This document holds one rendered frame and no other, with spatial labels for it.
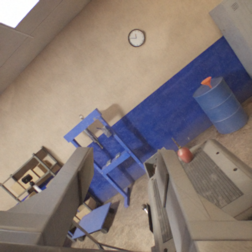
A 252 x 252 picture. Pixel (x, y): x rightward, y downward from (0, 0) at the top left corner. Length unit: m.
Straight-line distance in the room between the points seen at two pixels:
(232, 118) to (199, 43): 1.55
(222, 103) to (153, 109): 1.32
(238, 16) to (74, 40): 2.88
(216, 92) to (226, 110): 0.36
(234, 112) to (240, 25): 1.41
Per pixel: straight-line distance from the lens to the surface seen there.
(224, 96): 3.40
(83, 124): 3.46
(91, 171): 0.16
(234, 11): 3.75
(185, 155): 1.01
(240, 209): 0.72
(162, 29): 3.88
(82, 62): 3.88
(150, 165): 3.38
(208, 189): 0.84
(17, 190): 4.91
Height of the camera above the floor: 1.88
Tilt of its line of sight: 11 degrees down
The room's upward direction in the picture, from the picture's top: 41 degrees counter-clockwise
